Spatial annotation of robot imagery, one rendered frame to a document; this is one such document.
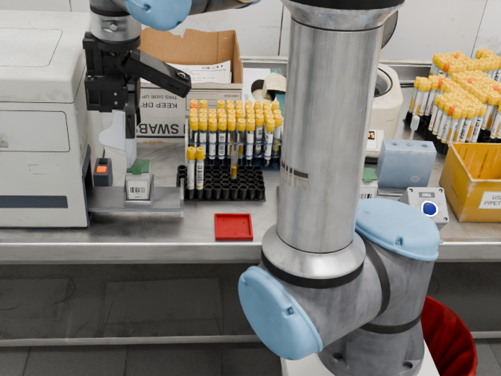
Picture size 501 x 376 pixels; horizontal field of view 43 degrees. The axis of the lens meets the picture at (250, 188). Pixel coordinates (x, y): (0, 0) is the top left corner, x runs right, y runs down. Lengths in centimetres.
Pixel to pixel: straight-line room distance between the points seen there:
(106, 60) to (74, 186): 23
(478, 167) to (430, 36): 50
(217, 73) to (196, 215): 48
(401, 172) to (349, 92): 72
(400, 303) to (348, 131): 28
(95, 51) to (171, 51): 60
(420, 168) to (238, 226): 39
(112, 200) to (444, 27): 100
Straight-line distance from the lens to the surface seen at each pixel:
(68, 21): 122
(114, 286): 193
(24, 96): 104
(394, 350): 87
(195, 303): 187
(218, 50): 160
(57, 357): 213
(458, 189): 128
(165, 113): 136
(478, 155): 137
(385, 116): 140
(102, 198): 118
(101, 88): 103
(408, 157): 128
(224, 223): 117
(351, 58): 58
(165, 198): 117
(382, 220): 79
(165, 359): 208
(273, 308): 69
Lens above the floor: 162
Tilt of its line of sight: 36 degrees down
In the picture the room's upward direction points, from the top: 4 degrees clockwise
